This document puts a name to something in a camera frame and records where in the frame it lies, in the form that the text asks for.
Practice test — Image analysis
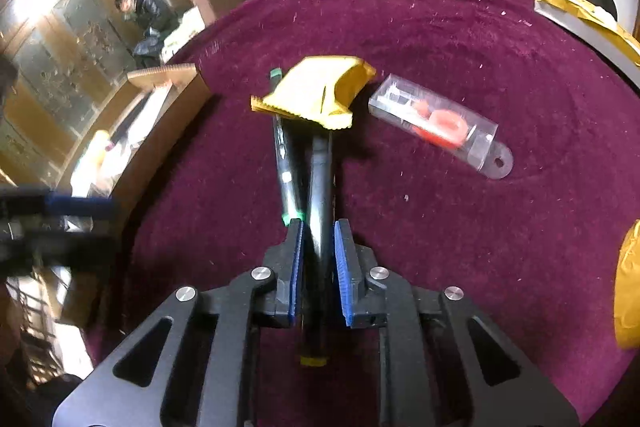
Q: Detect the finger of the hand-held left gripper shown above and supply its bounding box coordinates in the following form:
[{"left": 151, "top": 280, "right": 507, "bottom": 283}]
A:
[
  {"left": 0, "top": 189, "right": 118, "bottom": 222},
  {"left": 0, "top": 227, "right": 118, "bottom": 276}
]

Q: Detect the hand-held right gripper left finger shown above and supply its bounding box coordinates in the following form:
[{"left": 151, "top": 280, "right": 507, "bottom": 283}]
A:
[{"left": 52, "top": 218, "right": 306, "bottom": 427}]

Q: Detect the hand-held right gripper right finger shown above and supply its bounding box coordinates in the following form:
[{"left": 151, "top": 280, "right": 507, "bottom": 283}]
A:
[{"left": 334, "top": 218, "right": 581, "bottom": 427}]

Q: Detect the brown cardboard box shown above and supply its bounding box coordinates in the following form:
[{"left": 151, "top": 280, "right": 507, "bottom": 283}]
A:
[{"left": 50, "top": 63, "right": 213, "bottom": 328}]

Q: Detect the black pen with green ends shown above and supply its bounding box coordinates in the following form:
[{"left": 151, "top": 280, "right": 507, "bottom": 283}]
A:
[{"left": 269, "top": 68, "right": 305, "bottom": 228}]

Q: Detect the clear package with red parts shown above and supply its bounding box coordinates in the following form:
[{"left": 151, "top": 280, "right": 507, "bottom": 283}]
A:
[{"left": 368, "top": 74, "right": 514, "bottom": 180}]

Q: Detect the yellow zigzag-edged packet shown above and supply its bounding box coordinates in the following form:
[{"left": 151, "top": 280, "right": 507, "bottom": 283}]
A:
[{"left": 250, "top": 56, "right": 377, "bottom": 130}]

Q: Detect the brown tape roll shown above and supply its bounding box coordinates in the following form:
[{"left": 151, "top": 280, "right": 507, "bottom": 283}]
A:
[{"left": 614, "top": 219, "right": 640, "bottom": 350}]

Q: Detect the gold foil package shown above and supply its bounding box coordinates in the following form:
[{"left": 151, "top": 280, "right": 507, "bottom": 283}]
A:
[{"left": 534, "top": 0, "right": 640, "bottom": 80}]

